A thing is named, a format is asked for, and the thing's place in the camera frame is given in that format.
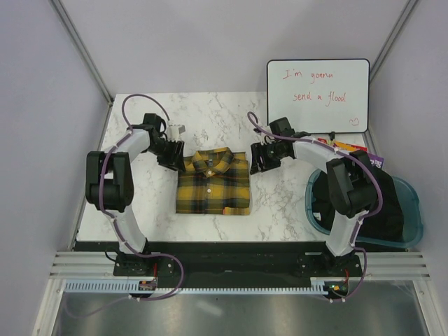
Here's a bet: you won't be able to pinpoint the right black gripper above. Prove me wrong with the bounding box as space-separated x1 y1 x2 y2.
250 140 287 174

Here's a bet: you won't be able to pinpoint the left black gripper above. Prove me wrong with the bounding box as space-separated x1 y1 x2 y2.
146 139 186 172

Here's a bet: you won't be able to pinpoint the yellow plaid flannel shirt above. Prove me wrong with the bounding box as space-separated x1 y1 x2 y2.
176 147 251 216

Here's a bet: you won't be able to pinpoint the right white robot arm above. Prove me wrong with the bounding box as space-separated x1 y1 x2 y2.
247 111 383 276

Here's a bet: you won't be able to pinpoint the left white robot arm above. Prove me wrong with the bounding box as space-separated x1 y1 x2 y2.
85 113 186 275

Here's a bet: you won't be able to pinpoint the white dry-erase board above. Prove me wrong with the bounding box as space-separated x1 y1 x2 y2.
266 58 370 134

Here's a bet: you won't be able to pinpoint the black shirt in bin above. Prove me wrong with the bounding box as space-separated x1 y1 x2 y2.
311 167 404 242

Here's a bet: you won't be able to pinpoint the teal plastic bin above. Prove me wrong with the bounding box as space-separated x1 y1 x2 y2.
304 169 424 249

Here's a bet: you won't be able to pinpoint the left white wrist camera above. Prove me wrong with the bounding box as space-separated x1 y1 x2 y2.
166 121 186 141

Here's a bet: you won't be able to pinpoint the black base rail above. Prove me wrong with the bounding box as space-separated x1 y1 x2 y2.
106 241 363 279

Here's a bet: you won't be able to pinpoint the white slotted cable duct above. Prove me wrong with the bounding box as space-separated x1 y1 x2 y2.
64 279 339 295

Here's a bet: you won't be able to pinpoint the aluminium frame rails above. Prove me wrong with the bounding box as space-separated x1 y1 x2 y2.
49 251 430 281

